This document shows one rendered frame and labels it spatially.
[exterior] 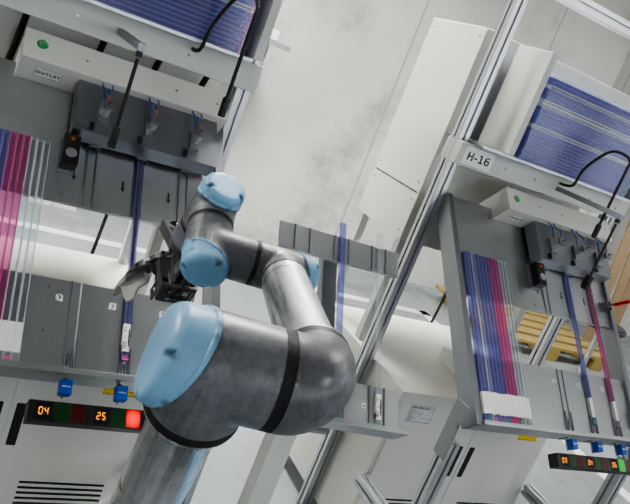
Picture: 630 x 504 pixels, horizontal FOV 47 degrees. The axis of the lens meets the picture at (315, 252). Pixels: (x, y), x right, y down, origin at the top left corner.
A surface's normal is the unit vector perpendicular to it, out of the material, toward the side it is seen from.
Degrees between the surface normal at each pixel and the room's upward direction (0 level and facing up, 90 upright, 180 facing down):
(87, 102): 43
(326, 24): 90
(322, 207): 90
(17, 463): 90
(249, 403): 97
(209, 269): 117
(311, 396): 71
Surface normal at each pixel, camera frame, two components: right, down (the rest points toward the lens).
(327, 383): 0.70, -0.09
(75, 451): 0.39, 0.38
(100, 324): 0.52, -0.40
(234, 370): 0.30, -0.07
